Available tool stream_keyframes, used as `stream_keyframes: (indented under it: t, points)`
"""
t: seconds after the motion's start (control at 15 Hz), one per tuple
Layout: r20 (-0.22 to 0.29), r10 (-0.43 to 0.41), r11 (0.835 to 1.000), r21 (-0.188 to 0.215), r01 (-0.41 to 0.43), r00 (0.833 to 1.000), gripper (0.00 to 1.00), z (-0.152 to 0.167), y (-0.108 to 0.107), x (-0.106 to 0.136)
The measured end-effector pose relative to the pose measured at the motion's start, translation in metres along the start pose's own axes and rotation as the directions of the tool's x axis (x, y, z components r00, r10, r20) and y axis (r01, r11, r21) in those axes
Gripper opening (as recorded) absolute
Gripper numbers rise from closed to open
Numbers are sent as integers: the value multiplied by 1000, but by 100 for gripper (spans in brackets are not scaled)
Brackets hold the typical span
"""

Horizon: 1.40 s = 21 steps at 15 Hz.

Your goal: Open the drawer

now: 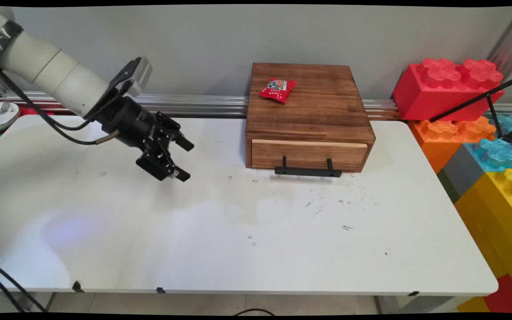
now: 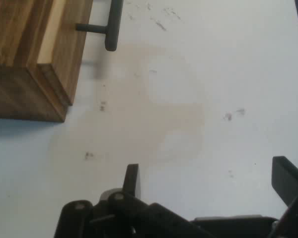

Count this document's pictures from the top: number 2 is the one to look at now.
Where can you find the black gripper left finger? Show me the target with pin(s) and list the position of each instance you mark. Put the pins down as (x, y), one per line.
(129, 213)

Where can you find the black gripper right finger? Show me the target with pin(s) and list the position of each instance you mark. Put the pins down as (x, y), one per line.
(285, 178)

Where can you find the wooden cabinet box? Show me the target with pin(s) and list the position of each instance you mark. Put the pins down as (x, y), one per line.
(15, 94)

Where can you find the wooden drawer front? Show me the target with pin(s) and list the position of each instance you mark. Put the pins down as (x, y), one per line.
(74, 49)

